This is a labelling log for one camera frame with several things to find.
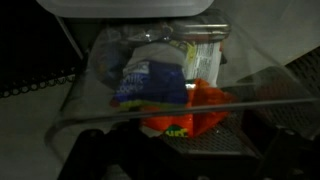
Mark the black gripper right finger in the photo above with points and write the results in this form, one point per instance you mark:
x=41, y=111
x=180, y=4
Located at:
x=293, y=156

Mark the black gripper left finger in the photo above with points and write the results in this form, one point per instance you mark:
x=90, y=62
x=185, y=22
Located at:
x=90, y=156

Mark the clear plastic container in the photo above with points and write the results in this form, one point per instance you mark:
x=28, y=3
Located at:
x=83, y=106

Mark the dark patterned sofa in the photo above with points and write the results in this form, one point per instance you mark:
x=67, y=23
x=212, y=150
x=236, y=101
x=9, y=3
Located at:
x=300, y=100

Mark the orange snack packet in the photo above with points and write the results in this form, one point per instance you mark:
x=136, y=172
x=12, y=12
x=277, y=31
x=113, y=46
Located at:
x=206, y=100

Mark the grey snack packet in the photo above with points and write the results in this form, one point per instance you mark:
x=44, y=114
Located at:
x=156, y=55

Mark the white printed snack packet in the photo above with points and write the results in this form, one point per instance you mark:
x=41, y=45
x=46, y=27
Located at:
x=205, y=61

